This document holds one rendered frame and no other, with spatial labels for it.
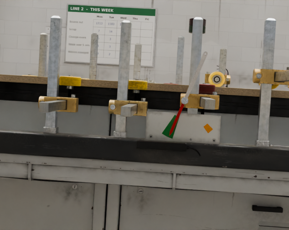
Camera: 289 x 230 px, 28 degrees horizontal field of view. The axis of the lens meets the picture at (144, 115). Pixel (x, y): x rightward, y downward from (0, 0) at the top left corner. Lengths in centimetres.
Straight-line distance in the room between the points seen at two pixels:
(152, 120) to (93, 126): 33
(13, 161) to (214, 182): 73
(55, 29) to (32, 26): 744
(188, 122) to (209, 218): 48
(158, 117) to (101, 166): 27
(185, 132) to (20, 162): 60
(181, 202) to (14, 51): 746
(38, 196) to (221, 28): 715
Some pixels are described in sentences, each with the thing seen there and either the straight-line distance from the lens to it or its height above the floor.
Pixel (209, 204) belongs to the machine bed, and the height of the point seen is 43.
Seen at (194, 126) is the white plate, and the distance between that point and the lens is 200.
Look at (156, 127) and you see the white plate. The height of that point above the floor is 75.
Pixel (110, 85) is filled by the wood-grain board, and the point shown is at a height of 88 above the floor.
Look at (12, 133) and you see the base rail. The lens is 207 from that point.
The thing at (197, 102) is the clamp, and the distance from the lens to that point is 200.
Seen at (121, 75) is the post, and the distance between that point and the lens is 201.
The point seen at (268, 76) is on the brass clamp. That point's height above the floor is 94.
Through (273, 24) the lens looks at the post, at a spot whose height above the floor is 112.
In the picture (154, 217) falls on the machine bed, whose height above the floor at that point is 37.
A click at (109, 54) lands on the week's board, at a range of 922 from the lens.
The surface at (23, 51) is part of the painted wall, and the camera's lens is 950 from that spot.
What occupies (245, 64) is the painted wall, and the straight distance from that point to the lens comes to 923.
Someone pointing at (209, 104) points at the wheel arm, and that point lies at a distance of 169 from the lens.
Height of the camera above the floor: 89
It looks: 3 degrees down
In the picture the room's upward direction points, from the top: 3 degrees clockwise
